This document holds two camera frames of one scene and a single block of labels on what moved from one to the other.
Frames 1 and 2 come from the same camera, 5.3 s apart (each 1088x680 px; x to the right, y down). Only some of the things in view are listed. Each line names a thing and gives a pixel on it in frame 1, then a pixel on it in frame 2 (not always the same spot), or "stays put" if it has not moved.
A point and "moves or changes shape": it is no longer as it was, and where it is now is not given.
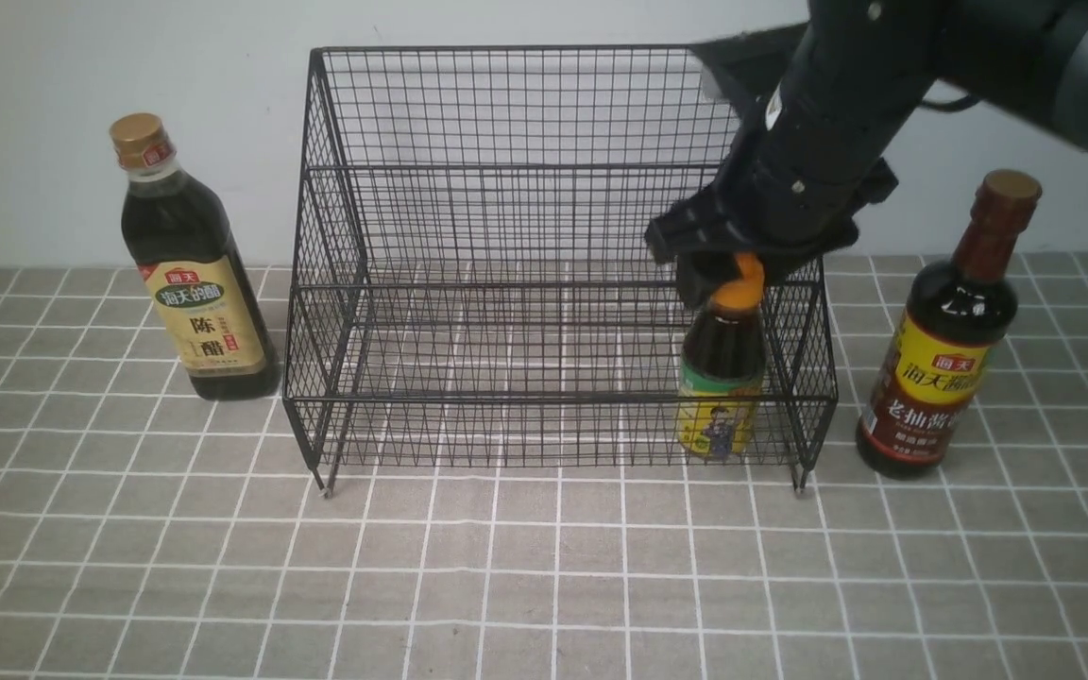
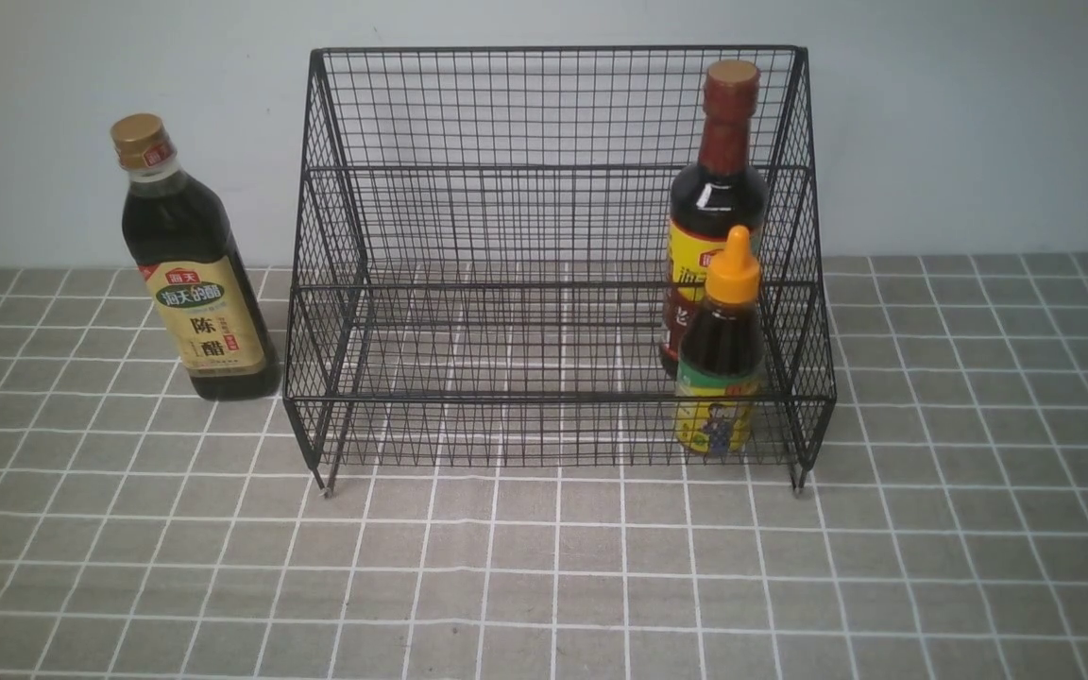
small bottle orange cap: x=723 y=366 stays put
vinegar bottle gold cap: x=189 y=266 stays put
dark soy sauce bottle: x=955 y=318 moves or changes shape
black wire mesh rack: x=473 y=284 stays put
